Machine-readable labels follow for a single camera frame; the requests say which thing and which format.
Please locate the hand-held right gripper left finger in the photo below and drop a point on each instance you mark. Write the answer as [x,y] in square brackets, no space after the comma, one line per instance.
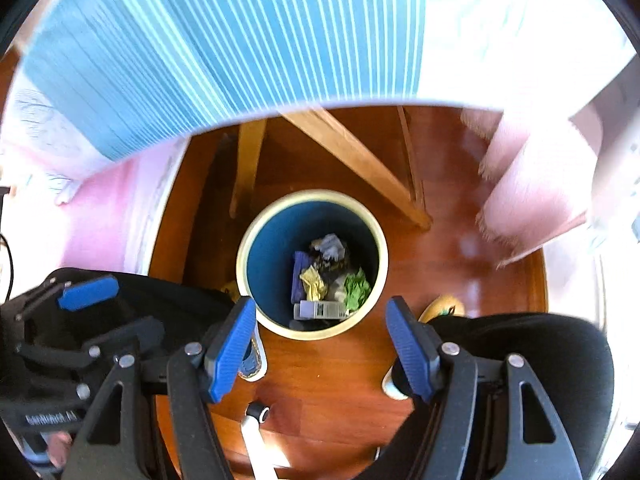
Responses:
[230,350]

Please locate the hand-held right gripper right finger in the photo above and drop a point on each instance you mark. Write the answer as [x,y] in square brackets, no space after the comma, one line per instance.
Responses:
[410,350]

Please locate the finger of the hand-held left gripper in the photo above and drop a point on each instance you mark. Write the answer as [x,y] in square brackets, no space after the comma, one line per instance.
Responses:
[87,292]
[145,332]

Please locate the green paper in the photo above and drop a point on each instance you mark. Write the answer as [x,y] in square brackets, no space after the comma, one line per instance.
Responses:
[357,290]

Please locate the lavender and white box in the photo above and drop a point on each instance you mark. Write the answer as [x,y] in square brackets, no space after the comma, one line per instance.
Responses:
[320,310]

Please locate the purple plastic bag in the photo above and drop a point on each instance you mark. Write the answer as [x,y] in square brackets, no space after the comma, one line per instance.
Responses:
[301,277]

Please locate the yellow paper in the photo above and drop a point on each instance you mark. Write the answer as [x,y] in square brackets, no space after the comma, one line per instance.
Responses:
[313,282]

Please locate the blue bin with cream rim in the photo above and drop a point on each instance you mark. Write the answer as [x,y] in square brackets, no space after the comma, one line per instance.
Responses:
[272,240]

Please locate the blue face mask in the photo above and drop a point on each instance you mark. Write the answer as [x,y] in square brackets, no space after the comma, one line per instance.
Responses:
[332,246]

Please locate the person's left shoe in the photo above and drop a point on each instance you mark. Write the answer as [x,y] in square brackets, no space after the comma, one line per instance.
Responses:
[255,360]

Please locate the person's shoe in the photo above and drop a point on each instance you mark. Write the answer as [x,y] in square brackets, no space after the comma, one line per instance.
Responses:
[255,360]
[395,384]

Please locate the person's right shoe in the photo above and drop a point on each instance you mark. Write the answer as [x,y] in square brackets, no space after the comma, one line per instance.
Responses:
[395,384]

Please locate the yellow slipper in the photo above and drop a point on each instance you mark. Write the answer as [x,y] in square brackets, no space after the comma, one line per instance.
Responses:
[442,306]

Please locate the pink blanket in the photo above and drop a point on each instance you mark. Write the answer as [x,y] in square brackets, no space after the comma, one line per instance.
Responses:
[100,220]

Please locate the white tube with black cap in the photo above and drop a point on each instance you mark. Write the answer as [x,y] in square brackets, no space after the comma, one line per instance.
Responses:
[257,440]

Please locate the pink fringed cloth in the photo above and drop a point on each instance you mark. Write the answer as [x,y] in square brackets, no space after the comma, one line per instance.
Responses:
[530,185]

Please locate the table with patterned tablecloth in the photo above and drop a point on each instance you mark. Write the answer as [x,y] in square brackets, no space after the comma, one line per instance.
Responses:
[200,50]

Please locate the wooden table frame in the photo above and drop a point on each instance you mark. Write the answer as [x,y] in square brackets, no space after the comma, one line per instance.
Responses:
[350,155]

